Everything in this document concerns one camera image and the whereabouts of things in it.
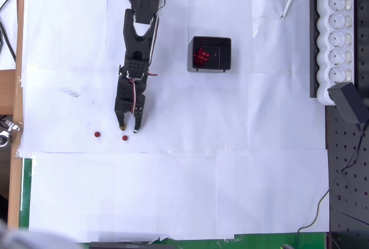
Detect black square bin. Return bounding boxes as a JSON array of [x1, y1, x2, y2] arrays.
[[187, 36, 232, 73]]

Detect white paper table cover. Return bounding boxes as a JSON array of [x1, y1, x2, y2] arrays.
[[18, 0, 331, 244]]

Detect metal clamp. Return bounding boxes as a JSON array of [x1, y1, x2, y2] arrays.
[[0, 118, 23, 146]]

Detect blurred grey object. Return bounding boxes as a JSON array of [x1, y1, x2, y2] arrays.
[[0, 218, 80, 249]]

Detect white power strip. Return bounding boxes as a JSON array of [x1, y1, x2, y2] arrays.
[[316, 0, 355, 106]]

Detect black power adapter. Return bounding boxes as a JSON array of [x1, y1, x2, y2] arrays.
[[327, 82, 366, 125]]

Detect black pegboard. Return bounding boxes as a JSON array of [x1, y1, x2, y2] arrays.
[[325, 0, 369, 249]]

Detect thin black adapter cable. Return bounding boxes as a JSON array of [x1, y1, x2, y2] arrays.
[[296, 122, 367, 234]]

